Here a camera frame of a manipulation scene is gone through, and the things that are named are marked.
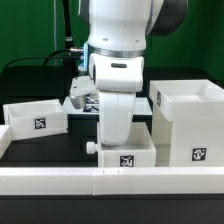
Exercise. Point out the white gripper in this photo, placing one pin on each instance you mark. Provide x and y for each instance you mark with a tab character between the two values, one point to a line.
115	116

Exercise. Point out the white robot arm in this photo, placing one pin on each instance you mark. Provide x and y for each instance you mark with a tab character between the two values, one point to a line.
116	47

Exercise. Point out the black pole with connector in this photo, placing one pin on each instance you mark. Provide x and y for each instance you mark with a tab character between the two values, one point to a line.
73	53

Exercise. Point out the white front drawer box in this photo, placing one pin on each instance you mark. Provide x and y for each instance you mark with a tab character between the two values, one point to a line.
138	151

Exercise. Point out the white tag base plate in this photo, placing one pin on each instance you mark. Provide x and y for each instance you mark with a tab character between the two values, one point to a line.
142	107

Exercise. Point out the white front fence rail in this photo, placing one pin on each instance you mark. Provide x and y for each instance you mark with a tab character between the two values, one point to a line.
111	181

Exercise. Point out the white drawer box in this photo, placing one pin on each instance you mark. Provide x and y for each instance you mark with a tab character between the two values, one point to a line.
138	151
35	119

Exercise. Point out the white left fence rail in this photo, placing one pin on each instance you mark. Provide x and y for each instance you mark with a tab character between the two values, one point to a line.
5	138

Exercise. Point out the white fence rail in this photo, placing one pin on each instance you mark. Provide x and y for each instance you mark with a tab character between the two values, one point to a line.
111	181
5	138

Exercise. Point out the white drawer cabinet frame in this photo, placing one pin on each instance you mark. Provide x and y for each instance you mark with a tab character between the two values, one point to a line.
187	123

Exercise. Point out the white rear drawer box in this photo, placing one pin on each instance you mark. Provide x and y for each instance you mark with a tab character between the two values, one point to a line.
35	119

